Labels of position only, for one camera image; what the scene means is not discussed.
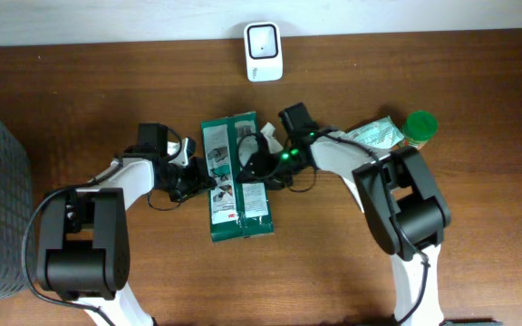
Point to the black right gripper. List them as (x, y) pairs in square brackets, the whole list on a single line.
[(259, 162)]

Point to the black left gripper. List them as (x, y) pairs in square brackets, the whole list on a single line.
[(201, 181)]

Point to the dark green wipes pack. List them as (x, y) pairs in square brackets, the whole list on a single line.
[(236, 210)]

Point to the mint green wipes packet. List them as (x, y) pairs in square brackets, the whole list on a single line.
[(380, 134)]

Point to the green lidded jar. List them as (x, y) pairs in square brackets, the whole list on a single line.
[(418, 129)]

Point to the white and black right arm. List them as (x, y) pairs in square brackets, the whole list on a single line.
[(406, 213)]

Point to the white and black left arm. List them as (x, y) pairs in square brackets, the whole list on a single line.
[(84, 258)]

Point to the white barcode scanner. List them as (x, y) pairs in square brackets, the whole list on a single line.
[(264, 52)]

